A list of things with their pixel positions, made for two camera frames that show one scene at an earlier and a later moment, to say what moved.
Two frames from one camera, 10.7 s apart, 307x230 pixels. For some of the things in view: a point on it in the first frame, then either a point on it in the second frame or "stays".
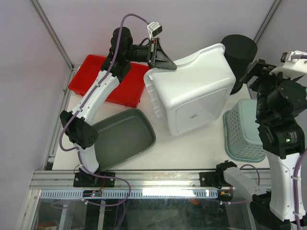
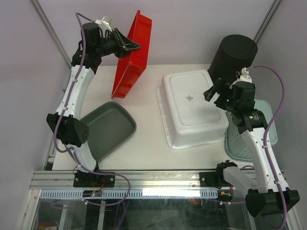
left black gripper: [157, 56] to [123, 43]
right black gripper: [258, 68] to [220, 86]
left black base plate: [80, 180] stays
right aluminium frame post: [275, 6] stays
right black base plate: [210, 179] stays
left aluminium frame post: [36, 4] stays
